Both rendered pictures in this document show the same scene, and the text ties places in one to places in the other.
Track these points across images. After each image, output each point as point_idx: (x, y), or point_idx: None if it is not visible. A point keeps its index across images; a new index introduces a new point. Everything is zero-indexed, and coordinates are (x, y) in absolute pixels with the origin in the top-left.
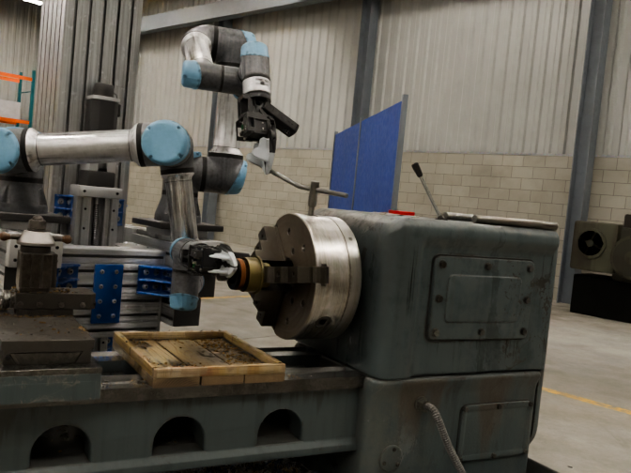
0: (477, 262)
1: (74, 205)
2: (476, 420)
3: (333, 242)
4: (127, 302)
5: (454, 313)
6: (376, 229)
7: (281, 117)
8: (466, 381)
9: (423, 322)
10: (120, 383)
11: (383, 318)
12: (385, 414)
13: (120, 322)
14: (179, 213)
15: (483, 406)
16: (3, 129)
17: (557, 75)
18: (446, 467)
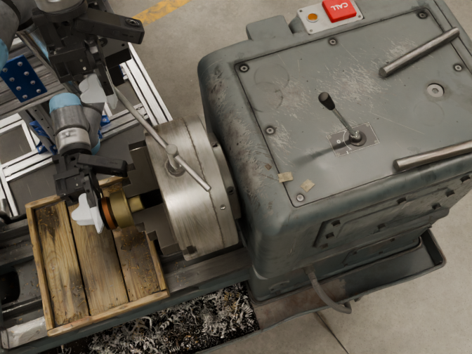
0: (386, 203)
1: None
2: (366, 250)
3: (200, 221)
4: (46, 76)
5: (348, 233)
6: (252, 205)
7: (110, 34)
8: (357, 248)
9: (311, 243)
10: (29, 326)
11: (262, 262)
12: (271, 279)
13: (49, 89)
14: (45, 61)
15: (374, 245)
16: None
17: None
18: (333, 267)
